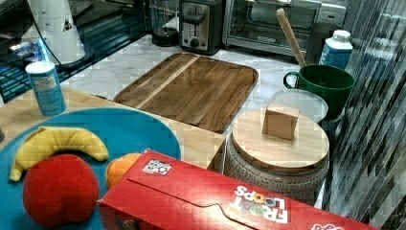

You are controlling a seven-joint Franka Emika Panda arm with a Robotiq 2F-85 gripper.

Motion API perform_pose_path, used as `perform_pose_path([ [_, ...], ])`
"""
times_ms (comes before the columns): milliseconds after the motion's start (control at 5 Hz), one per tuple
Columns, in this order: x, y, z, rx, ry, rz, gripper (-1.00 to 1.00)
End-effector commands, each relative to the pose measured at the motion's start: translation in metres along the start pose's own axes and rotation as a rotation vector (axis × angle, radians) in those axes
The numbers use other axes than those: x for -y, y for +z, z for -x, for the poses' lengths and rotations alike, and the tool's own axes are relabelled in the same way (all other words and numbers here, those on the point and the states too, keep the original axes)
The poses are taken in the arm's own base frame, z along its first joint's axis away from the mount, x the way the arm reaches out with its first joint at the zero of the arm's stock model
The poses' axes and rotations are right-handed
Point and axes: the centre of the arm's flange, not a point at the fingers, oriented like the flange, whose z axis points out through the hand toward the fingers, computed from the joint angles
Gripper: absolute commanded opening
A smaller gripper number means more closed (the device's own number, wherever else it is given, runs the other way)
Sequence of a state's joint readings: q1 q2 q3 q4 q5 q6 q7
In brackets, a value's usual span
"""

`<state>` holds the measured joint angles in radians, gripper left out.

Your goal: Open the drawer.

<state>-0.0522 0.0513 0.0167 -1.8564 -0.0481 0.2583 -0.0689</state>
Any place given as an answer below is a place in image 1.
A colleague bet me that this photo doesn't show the wooden cutting board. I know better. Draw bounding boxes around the wooden cutting board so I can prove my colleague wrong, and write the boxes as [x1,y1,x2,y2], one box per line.
[114,53,259,133]

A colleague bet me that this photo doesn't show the orange toy fruit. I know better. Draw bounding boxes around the orange toy fruit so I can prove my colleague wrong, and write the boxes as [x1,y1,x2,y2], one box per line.
[105,153,141,189]

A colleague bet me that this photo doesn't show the patterned jar with wooden lid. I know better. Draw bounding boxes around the patterned jar with wooden lid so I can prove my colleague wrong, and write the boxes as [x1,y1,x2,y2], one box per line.
[224,103,329,205]

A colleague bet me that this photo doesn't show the red toy apple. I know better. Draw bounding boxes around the red toy apple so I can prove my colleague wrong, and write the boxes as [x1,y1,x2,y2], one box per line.
[23,154,100,228]

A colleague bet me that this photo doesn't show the silver toaster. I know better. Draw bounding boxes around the silver toaster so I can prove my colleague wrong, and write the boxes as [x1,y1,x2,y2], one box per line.
[179,0,223,56]

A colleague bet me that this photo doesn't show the black french press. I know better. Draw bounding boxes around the black french press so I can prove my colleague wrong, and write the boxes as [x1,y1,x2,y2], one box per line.
[149,0,179,47]

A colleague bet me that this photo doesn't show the blue cylindrical can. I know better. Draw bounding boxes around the blue cylindrical can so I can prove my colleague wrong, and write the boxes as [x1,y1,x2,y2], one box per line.
[26,60,66,116]

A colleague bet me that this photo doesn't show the wooden spoon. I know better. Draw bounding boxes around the wooden spoon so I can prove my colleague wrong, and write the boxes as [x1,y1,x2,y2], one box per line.
[276,9,306,67]

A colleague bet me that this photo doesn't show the yellow toy banana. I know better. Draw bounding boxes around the yellow toy banana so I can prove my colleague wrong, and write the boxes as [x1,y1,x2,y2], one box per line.
[10,126,109,181]

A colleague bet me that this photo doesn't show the silver toaster oven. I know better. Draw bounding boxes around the silver toaster oven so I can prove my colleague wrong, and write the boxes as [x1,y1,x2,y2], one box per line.
[222,0,347,57]

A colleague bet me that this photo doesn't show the black cable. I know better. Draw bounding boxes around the black cable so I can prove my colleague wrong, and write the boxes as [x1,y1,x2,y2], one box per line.
[26,0,66,69]

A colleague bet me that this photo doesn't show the green mug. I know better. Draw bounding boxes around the green mug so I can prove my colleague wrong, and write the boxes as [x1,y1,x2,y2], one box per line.
[282,64,355,119]

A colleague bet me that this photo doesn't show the white blue bottle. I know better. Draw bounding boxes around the white blue bottle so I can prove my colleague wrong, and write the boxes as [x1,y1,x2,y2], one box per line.
[319,30,353,69]

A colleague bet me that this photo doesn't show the blue round plate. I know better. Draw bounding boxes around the blue round plate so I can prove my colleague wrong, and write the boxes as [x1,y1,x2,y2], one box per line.
[0,108,182,230]

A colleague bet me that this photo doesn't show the clear jar of grains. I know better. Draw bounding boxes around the clear jar of grains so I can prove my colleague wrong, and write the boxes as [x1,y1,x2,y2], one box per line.
[271,89,328,123]

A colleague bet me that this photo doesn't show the red Froot Loops box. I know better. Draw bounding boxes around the red Froot Loops box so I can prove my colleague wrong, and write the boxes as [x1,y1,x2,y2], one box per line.
[100,150,378,230]

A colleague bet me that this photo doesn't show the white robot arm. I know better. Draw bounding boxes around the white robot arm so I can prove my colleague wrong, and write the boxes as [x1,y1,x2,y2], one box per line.
[21,0,85,64]

